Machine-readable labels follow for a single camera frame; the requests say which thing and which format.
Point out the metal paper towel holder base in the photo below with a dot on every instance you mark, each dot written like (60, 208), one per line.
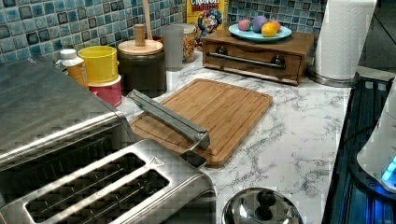
(332, 82)

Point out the light blue plate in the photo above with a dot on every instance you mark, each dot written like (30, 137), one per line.
(255, 37)

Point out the yellow toy lemon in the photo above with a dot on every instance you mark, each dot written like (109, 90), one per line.
(269, 29)

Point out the cereal box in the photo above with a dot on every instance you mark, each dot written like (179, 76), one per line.
(207, 16)

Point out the purple toy fruit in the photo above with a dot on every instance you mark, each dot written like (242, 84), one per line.
(257, 24)

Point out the silver oven door handle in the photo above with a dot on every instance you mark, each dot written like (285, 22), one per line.
(197, 134)

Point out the bamboo cutting board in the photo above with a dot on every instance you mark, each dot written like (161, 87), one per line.
(226, 111)

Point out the stainless steel toaster oven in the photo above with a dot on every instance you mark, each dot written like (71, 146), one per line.
(43, 110)

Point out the yellow plastic cup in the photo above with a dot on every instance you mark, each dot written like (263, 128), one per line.
(101, 63)

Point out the pink plastic cup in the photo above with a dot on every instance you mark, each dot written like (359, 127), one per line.
(108, 91)

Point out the paper towel roll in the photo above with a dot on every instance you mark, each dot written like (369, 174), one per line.
(342, 36)

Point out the stainless steel slot toaster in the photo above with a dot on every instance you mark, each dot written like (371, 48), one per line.
(144, 183)

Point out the pink toy fruit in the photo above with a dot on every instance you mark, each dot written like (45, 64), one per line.
(244, 25)

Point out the orange bottle white cap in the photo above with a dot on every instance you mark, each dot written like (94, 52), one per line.
(75, 66)

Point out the red toy fruit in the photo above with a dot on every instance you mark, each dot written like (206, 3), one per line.
(277, 24)

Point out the wooden drawer box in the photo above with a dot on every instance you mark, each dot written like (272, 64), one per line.
(284, 60)

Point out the steel pot lid black knob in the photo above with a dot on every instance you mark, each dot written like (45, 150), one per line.
(260, 206)

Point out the dark canister with wooden lid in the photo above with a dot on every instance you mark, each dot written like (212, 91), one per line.
(141, 64)

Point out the glass jar with cereal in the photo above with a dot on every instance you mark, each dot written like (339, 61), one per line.
(188, 31)

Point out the wooden spoon handle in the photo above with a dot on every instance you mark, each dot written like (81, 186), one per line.
(145, 4)

